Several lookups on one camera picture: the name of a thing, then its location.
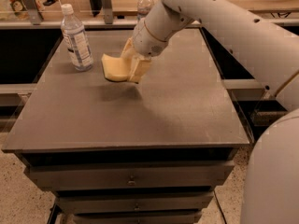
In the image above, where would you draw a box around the small black object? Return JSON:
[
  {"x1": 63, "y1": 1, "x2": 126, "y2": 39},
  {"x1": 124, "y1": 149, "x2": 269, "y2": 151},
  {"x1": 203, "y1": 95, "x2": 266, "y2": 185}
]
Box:
[{"x1": 43, "y1": 0, "x2": 57, "y2": 7}]

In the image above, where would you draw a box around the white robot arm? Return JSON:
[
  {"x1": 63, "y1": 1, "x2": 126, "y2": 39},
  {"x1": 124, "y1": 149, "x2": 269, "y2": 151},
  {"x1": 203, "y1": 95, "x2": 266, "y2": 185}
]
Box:
[{"x1": 122, "y1": 0, "x2": 299, "y2": 224}]

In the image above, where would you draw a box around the drawer with knob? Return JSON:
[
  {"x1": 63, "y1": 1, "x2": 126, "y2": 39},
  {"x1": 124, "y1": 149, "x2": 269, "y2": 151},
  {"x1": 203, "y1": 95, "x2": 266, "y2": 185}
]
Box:
[
  {"x1": 56, "y1": 191, "x2": 213, "y2": 214},
  {"x1": 25, "y1": 161, "x2": 234, "y2": 191}
]

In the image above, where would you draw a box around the dark drawer cabinet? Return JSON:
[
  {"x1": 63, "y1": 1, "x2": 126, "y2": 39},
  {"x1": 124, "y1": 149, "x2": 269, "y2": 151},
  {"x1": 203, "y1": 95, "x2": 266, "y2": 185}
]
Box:
[{"x1": 1, "y1": 27, "x2": 250, "y2": 224}]

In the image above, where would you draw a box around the colourful snack bag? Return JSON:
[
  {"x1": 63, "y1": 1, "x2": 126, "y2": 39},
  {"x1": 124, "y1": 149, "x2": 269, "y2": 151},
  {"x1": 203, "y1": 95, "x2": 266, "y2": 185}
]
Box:
[{"x1": 0, "y1": 0, "x2": 29, "y2": 21}]

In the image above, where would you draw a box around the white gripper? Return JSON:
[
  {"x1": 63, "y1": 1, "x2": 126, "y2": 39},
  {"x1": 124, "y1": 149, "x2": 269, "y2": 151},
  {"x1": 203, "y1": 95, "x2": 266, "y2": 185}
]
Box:
[{"x1": 121, "y1": 19, "x2": 168, "y2": 83}]

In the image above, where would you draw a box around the top drawer with knob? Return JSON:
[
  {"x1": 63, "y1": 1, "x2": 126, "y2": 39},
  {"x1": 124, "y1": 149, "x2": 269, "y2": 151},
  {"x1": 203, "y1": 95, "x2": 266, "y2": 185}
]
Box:
[{"x1": 25, "y1": 161, "x2": 234, "y2": 191}]

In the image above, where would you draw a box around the yellow wavy sponge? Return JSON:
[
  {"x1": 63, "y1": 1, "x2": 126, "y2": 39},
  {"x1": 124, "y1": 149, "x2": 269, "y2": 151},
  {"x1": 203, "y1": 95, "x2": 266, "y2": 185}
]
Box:
[{"x1": 101, "y1": 54, "x2": 131, "y2": 82}]

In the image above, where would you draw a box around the blue labelled plastic bottle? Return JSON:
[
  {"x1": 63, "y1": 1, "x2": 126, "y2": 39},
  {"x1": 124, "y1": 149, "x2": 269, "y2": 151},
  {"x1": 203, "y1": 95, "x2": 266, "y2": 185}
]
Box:
[{"x1": 61, "y1": 4, "x2": 93, "y2": 71}]

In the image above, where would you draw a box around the bottom drawer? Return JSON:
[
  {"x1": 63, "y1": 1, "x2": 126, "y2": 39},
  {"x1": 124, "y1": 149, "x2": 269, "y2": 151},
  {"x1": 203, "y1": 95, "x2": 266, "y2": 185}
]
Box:
[{"x1": 74, "y1": 210, "x2": 202, "y2": 224}]

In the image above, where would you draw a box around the middle drawer with knob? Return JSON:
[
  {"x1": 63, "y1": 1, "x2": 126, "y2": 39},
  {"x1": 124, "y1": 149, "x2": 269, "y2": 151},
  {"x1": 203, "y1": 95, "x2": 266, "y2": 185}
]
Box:
[{"x1": 56, "y1": 191, "x2": 213, "y2": 214}]

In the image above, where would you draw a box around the clear plastic water bottle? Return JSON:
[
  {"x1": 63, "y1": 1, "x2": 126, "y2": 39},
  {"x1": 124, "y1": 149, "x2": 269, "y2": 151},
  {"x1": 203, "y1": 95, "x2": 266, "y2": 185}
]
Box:
[{"x1": 137, "y1": 0, "x2": 154, "y2": 20}]

